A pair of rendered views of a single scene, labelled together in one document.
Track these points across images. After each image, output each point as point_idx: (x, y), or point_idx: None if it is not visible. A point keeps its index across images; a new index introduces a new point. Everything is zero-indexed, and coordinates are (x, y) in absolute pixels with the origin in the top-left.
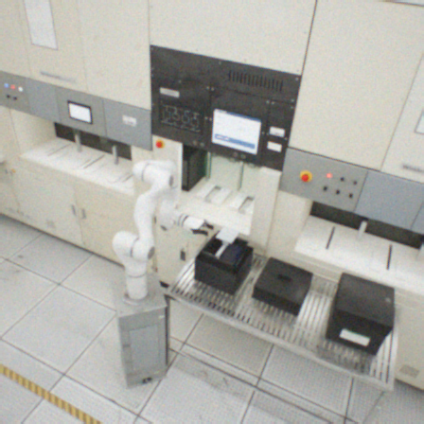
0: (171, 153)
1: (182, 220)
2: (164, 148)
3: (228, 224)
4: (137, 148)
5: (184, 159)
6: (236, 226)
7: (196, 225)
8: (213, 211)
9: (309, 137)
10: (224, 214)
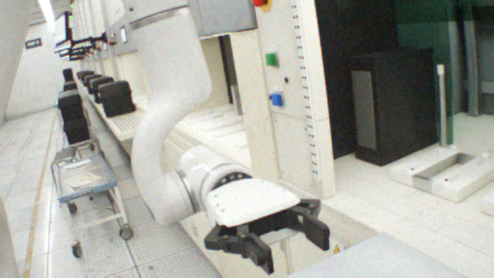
0: (287, 13)
1: (207, 183)
2: (272, 6)
3: (465, 260)
4: (237, 34)
5: (362, 69)
6: (493, 269)
7: (238, 211)
8: (428, 214)
9: None
10: (464, 225)
